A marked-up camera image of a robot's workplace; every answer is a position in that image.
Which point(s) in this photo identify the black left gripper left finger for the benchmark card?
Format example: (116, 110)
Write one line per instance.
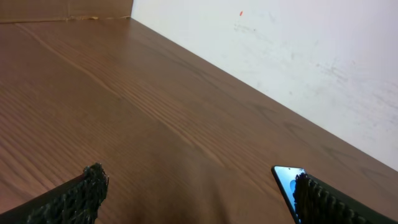
(76, 201)

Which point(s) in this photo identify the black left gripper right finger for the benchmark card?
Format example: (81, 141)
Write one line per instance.
(316, 202)

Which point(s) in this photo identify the blue Galaxy smartphone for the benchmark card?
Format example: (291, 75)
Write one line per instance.
(285, 178)

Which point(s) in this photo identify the brown cardboard panel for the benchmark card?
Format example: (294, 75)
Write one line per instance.
(63, 10)

